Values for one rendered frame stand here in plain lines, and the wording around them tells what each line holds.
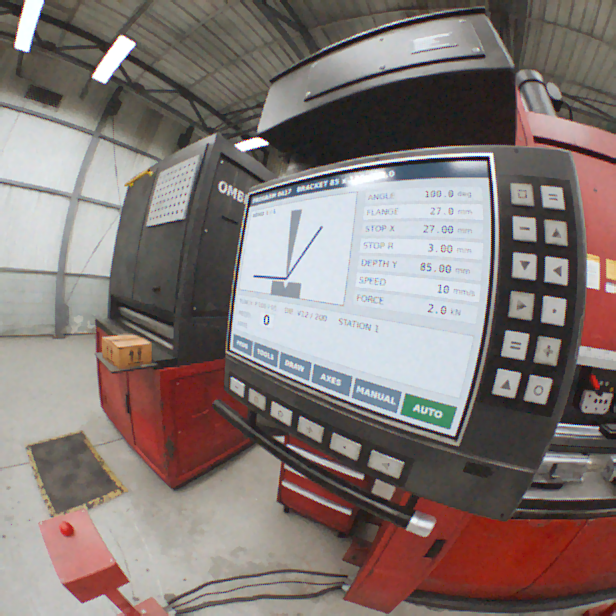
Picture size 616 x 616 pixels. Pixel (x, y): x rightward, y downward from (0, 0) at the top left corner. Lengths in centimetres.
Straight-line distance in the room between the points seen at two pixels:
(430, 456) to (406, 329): 13
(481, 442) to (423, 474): 7
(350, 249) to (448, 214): 11
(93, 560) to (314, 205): 84
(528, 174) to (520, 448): 24
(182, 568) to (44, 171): 615
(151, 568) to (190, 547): 27
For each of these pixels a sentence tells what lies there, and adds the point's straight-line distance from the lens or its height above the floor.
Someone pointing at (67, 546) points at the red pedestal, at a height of 80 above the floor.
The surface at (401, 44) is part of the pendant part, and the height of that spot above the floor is 185.
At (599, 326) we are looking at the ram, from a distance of 108.
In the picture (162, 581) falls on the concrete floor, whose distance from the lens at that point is 159.
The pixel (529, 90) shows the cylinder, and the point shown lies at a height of 256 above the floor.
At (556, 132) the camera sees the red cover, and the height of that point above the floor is 221.
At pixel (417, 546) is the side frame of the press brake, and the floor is 65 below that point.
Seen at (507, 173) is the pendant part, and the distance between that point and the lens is 26.
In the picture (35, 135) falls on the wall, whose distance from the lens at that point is 641.
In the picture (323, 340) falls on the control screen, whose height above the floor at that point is 138.
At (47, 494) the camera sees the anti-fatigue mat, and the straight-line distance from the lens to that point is 210.
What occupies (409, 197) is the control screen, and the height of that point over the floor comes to 154.
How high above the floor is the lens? 143
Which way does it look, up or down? 3 degrees down
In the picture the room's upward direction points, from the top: 8 degrees clockwise
